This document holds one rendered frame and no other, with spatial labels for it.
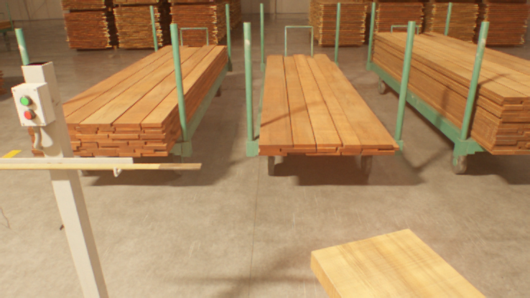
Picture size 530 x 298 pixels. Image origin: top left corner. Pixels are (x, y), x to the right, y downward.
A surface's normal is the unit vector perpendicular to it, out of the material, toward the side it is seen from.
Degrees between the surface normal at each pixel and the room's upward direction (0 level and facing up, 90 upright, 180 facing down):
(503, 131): 90
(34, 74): 90
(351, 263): 0
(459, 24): 90
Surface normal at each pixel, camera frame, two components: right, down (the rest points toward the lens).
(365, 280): -0.01, -0.92
